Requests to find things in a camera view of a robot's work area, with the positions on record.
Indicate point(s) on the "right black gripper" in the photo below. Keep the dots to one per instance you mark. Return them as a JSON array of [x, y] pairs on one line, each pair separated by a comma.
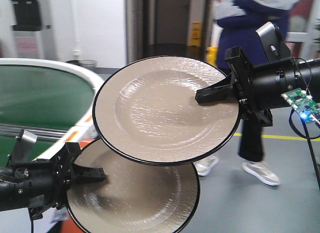
[[261, 85]]

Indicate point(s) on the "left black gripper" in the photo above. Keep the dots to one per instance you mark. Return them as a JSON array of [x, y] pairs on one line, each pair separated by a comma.
[[45, 180]]

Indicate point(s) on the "beige plate black rim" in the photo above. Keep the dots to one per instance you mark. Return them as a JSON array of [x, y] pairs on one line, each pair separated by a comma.
[[147, 111], [135, 197]]

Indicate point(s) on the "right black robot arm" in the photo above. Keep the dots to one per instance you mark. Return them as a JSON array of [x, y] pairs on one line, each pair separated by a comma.
[[307, 78]]

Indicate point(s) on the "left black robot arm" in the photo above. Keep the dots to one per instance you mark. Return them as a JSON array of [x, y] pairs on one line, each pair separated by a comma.
[[7, 183]]

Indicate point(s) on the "white outer conveyor rim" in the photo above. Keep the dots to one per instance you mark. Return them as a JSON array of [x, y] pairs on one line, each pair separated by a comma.
[[46, 94]]

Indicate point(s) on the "yellow wet floor sign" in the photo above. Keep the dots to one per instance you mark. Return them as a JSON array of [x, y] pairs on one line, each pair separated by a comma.
[[195, 34]]

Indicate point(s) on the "person in blue coat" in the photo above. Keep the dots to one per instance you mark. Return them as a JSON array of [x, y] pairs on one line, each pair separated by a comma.
[[239, 20]]

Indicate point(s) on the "green circuit board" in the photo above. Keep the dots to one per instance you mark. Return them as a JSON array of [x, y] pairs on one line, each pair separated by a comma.
[[303, 104]]

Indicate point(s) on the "steel roller bars right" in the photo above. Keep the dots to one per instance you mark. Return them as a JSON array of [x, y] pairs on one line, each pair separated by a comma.
[[43, 134]]

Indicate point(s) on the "black waste bin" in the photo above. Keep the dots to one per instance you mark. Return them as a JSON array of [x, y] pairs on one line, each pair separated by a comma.
[[73, 62]]

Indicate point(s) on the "grey water dispenser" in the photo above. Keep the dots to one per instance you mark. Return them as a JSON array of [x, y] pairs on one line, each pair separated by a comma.
[[31, 37]]

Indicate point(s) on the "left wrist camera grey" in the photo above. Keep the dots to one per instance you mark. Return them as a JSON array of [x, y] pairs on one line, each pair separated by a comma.
[[22, 149]]

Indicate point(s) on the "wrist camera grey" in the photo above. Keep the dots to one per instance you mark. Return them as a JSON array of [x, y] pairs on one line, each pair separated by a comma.
[[22, 149], [272, 42]]

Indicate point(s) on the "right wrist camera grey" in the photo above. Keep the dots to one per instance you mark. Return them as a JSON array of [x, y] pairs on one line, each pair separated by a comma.
[[272, 42]]

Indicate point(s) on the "wire mesh waste bin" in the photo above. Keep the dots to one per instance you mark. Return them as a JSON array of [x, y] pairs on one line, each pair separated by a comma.
[[88, 64]]

